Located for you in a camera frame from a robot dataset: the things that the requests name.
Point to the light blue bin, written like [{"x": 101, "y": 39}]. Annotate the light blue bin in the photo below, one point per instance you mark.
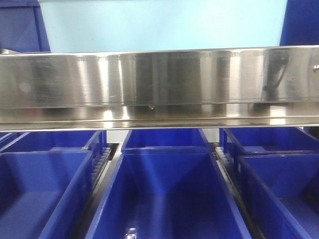
[{"x": 149, "y": 25}]

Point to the dark blue bin rear centre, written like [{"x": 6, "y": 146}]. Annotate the dark blue bin rear centre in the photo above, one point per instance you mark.
[{"x": 165, "y": 140}]

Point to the dark blue bin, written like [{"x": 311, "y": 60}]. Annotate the dark blue bin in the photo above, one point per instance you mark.
[
  {"x": 43, "y": 194},
  {"x": 165, "y": 140},
  {"x": 167, "y": 196},
  {"x": 281, "y": 194},
  {"x": 91, "y": 140},
  {"x": 267, "y": 140}
]

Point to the white roller track lower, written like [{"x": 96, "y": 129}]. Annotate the white roller track lower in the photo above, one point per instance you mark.
[{"x": 227, "y": 170}]

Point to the dark blue bin lower centre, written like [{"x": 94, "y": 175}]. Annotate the dark blue bin lower centre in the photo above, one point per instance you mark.
[{"x": 167, "y": 196}]

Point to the dark blue bin rear right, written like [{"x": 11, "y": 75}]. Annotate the dark blue bin rear right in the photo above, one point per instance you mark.
[{"x": 267, "y": 140}]

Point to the dark blue bin lower left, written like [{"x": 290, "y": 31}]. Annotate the dark blue bin lower left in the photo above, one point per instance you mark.
[{"x": 43, "y": 194}]

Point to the dark blue bin lower right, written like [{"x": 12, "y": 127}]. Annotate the dark blue bin lower right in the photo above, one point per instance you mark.
[{"x": 281, "y": 194}]

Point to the dark blue bin rear left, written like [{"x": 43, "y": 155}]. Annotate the dark blue bin rear left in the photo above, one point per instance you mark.
[{"x": 91, "y": 140}]

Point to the dark blue crate upper left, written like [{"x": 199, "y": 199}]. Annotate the dark blue crate upper left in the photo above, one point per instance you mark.
[{"x": 22, "y": 27}]

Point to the dark blue crate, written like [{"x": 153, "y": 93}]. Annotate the dark blue crate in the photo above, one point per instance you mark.
[
  {"x": 22, "y": 27},
  {"x": 301, "y": 23}
]

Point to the dark blue crate upper right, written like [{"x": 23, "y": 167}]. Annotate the dark blue crate upper right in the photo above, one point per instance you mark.
[{"x": 301, "y": 23}]

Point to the steel shelf front rail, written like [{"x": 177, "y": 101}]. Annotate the steel shelf front rail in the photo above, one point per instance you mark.
[{"x": 249, "y": 87}]

